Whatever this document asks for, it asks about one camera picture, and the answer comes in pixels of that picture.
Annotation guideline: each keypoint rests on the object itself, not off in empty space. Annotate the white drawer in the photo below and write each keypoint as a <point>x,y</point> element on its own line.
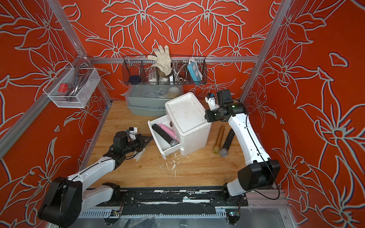
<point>164,147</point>

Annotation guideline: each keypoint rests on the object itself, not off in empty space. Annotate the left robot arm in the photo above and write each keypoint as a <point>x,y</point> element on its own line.
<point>68,197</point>

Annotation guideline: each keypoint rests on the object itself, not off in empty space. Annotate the white drawer cabinet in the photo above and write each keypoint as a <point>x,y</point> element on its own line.
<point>187,116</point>

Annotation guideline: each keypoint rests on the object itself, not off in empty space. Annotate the black wire wall basket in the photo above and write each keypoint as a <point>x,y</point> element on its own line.
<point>176,70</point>

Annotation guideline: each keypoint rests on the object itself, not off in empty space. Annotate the small white orange packet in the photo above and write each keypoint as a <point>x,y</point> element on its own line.
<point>139,155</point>

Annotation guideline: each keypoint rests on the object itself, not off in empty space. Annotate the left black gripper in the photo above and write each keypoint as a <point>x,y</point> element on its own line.
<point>140,142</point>

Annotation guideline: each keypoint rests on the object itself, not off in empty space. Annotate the black sparkly microphone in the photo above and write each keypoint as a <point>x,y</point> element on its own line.
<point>227,144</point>
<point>164,135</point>

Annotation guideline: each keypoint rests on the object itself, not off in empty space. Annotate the pink microphone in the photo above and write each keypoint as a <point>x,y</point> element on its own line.
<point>169,131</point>

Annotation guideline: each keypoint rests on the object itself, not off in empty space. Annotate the gold microphone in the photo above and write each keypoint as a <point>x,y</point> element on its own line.
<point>217,145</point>

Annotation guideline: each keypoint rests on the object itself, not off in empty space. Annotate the white power strip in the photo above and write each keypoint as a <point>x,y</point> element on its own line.
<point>152,76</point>

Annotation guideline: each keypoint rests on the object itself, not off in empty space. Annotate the dark blue round lid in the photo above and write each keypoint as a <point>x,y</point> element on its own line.
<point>135,79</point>

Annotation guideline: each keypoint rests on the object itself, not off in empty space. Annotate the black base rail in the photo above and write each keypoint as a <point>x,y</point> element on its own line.
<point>194,202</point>

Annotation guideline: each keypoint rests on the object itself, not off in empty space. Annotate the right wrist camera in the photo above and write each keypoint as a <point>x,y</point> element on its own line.
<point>211,101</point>

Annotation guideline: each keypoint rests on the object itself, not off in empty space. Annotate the white work glove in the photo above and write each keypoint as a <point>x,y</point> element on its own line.
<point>162,59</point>

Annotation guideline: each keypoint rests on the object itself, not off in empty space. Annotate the white wire wall basket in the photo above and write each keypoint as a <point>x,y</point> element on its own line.
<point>72,87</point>

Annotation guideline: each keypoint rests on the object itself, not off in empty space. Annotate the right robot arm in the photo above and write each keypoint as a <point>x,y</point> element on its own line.
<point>260,170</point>

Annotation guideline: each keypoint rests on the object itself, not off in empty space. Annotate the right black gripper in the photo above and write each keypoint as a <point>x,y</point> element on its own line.
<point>209,117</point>

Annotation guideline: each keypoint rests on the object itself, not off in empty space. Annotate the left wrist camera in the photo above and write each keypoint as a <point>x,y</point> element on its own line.
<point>133,132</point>

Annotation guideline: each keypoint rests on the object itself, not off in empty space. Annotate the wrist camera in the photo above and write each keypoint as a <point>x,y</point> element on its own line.
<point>211,101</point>
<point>133,132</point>

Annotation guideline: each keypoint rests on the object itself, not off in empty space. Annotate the grey plastic bin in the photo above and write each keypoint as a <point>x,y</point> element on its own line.
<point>149,100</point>

